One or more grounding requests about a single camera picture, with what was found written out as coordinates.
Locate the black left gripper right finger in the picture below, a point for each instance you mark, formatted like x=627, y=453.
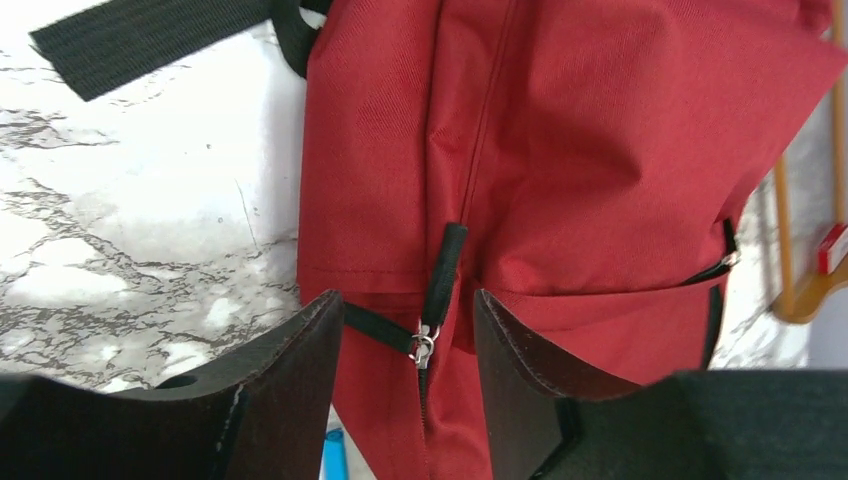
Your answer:
x=551, y=415

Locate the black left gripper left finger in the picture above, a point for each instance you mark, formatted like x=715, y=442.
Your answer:
x=257, y=412

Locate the red backpack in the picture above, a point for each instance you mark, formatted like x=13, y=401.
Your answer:
x=586, y=162

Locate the white marker blue cap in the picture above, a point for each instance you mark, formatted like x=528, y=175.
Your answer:
x=334, y=460

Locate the wooden rack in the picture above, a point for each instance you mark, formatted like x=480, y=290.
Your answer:
x=810, y=184

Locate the white red small box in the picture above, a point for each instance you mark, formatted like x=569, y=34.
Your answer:
x=832, y=249

